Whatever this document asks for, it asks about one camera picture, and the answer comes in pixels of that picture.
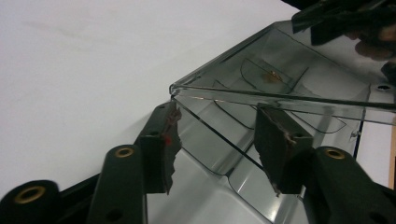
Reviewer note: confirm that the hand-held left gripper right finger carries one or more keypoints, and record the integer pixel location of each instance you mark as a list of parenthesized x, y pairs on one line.
[(280, 152)]

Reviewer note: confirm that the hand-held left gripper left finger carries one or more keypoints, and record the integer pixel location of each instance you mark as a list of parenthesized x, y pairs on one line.
[(157, 149)]

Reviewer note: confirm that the clear plastic compartment box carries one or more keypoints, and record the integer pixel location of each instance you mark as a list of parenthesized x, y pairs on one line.
[(218, 149)]

